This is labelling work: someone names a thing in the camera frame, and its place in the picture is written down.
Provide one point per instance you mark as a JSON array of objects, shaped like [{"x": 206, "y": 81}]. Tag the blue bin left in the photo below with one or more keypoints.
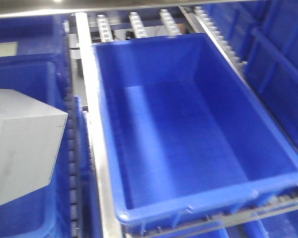
[{"x": 67, "y": 207}]

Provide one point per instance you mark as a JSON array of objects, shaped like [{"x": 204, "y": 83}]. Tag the gray square base block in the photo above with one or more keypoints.
[{"x": 30, "y": 135}]

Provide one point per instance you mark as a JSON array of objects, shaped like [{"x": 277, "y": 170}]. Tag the blue target bin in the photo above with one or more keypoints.
[{"x": 185, "y": 136}]

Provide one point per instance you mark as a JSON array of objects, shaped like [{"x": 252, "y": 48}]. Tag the stainless steel rack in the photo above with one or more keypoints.
[{"x": 198, "y": 20}]

